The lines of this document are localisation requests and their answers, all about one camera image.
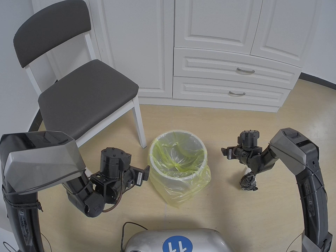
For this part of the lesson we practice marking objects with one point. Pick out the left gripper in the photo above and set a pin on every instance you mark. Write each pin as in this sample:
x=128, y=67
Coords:
x=131, y=178

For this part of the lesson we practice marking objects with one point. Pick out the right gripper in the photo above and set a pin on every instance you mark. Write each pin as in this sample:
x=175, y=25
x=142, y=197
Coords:
x=234, y=153

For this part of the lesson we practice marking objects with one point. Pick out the black plastic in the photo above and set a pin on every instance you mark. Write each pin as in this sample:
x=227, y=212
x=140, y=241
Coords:
x=248, y=182

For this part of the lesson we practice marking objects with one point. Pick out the yellow plastic bag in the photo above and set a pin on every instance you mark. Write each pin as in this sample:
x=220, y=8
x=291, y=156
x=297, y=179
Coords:
x=181, y=193

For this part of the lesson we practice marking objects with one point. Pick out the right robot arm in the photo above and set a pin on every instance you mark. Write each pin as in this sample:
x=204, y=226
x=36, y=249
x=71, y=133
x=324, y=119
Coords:
x=291, y=146

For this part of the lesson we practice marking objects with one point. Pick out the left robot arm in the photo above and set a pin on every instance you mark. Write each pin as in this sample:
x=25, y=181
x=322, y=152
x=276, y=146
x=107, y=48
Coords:
x=39, y=161

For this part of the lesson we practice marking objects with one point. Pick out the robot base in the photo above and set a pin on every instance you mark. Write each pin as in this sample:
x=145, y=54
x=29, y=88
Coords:
x=178, y=240

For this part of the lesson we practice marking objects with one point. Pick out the white trash bin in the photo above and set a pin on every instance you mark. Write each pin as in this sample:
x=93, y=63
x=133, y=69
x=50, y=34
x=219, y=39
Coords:
x=181, y=181

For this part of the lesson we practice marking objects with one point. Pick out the grey and white chair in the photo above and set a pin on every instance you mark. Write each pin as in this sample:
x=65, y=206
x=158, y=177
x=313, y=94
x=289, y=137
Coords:
x=86, y=96

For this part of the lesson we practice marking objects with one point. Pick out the white wardrobe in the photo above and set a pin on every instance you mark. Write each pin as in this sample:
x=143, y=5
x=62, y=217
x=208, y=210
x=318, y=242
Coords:
x=215, y=22

